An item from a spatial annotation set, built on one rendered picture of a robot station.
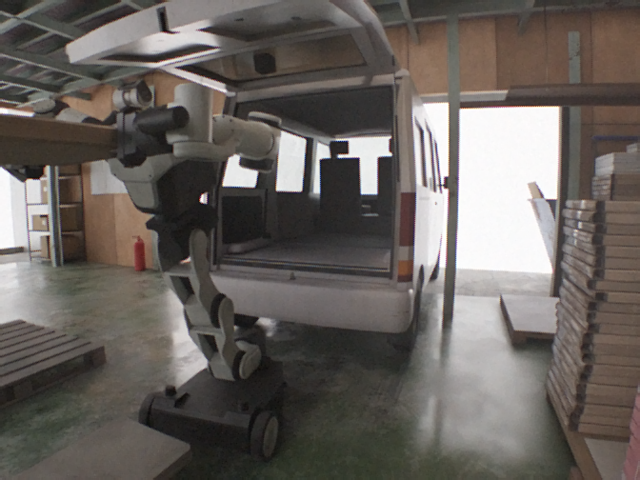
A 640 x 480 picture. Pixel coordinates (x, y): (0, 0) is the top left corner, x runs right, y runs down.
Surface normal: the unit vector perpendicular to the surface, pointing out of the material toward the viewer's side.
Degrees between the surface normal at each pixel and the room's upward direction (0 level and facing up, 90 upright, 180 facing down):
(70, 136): 90
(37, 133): 90
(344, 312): 90
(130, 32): 106
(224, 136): 89
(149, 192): 113
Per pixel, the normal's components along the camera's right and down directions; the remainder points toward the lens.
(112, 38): -0.35, 0.38
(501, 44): -0.37, 0.11
